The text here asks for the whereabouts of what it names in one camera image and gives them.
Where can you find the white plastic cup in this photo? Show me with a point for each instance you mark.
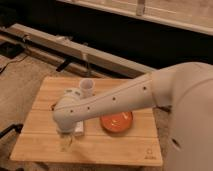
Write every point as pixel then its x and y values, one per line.
pixel 86 86

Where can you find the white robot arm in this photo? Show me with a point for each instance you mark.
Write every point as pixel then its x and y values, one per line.
pixel 186 87

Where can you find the long beige rail beam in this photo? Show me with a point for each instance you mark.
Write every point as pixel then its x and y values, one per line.
pixel 82 52

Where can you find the black device on floor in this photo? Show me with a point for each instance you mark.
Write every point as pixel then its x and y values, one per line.
pixel 10 50

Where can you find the orange ceramic bowl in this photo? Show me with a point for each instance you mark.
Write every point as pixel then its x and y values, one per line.
pixel 117 123

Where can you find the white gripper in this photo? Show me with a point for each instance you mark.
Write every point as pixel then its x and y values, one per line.
pixel 66 128

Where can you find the black and tan brush block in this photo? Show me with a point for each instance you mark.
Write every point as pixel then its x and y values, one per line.
pixel 53 107

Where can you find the white plastic bottle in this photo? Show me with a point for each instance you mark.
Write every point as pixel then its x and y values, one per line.
pixel 79 129

